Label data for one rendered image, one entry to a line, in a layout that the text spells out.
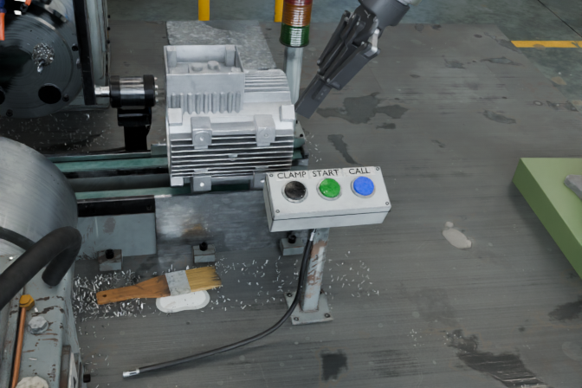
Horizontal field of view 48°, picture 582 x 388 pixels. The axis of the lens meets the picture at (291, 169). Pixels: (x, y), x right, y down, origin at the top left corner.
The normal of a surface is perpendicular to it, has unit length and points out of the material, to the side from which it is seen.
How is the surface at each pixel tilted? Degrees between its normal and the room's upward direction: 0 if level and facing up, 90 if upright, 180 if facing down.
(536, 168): 3
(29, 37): 90
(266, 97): 88
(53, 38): 90
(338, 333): 0
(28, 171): 39
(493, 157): 0
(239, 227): 90
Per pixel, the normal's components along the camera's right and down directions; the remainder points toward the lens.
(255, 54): 0.08, -0.81
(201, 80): 0.19, 0.59
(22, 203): 0.68, -0.66
